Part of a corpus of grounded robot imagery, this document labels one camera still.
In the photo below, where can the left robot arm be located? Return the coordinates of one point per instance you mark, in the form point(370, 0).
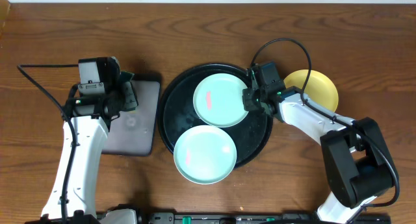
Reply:
point(73, 198)

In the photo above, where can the black rectangular sponge tray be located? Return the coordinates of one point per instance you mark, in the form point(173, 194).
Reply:
point(132, 133)

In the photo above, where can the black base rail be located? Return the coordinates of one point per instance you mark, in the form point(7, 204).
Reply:
point(114, 215)

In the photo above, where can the round black serving tray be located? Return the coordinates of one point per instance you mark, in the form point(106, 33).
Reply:
point(176, 113)

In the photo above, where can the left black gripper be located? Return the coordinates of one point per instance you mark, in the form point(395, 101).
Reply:
point(127, 88)

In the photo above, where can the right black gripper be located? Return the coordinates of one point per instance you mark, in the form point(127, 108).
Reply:
point(247, 94)

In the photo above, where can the light blue plate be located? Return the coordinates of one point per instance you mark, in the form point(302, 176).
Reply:
point(205, 154)
point(217, 100)

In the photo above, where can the green yellow sponge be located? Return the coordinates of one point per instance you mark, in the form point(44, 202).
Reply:
point(125, 77)

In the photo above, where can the yellow plate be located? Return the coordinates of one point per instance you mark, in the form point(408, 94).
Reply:
point(319, 87)

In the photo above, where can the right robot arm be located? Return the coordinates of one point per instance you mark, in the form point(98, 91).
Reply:
point(358, 164)

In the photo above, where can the light blue plate front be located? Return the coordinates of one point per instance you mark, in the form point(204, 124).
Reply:
point(205, 154)

